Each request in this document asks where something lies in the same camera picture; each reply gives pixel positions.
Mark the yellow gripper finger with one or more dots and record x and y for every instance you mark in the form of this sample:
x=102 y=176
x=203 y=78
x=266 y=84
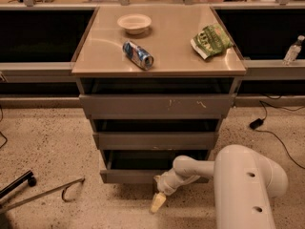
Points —
x=157 y=201

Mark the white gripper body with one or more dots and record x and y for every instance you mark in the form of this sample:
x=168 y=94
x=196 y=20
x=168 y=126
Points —
x=166 y=184

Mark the grey bottom drawer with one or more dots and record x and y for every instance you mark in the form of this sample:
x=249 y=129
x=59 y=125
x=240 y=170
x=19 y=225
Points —
x=136 y=167

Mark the grey drawer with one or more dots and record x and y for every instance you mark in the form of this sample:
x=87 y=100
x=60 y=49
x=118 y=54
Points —
x=156 y=97
x=136 y=167
x=155 y=134

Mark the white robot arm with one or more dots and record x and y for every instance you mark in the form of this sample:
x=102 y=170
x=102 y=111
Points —
x=244 y=182

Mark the grey middle drawer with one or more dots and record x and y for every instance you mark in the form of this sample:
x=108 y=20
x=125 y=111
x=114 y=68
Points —
x=155 y=134

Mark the grey drawer cabinet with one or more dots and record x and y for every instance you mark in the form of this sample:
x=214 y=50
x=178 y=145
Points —
x=167 y=40

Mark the grey top drawer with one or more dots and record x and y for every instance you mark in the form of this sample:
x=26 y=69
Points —
x=156 y=97

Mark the metal rod with hook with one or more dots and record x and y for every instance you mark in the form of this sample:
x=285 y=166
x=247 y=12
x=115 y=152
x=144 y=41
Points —
x=62 y=188

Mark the blue silver soda can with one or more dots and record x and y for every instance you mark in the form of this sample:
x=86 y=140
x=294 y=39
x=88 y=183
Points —
x=140 y=57

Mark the black chair leg with caster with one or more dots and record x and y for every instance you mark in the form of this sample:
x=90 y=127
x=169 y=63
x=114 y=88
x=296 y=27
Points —
x=27 y=177

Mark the green chip bag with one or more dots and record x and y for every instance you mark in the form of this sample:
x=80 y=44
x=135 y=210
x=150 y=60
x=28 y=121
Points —
x=211 y=41

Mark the white bowl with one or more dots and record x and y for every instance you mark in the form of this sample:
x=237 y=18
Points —
x=134 y=24

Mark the clear plastic water bottle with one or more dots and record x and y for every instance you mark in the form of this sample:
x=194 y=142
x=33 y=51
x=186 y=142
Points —
x=294 y=50

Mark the black power adapter with cable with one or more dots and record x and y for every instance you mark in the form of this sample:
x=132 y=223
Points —
x=256 y=124

